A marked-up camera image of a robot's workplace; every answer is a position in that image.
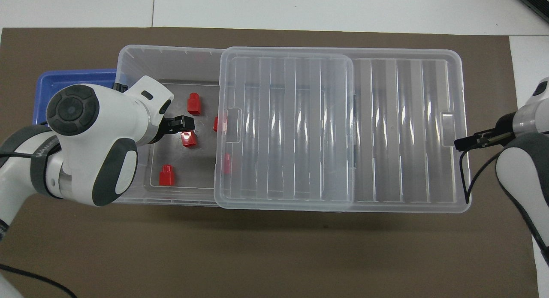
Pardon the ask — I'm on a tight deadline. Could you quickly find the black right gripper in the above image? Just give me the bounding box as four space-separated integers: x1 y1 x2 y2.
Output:
454 113 517 152

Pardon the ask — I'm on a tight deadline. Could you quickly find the blue plastic tray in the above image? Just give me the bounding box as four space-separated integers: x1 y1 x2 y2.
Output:
33 69 118 127

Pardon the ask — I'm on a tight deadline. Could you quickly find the dark ribbed device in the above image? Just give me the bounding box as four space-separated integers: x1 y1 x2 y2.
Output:
517 0 549 18

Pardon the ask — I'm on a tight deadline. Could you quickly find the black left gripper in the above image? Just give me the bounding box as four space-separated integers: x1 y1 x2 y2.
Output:
152 115 196 144

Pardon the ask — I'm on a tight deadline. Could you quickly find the clear plastic storage box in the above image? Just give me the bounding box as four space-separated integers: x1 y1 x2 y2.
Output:
103 44 356 212

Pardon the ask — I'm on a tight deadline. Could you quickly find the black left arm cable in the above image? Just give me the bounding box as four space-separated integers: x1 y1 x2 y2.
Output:
0 264 78 298

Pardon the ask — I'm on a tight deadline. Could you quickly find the clear ribbed plastic lid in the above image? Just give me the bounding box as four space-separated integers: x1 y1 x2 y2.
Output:
214 46 472 214

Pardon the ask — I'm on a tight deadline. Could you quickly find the brown table mat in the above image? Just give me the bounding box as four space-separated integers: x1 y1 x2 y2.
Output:
0 27 540 298

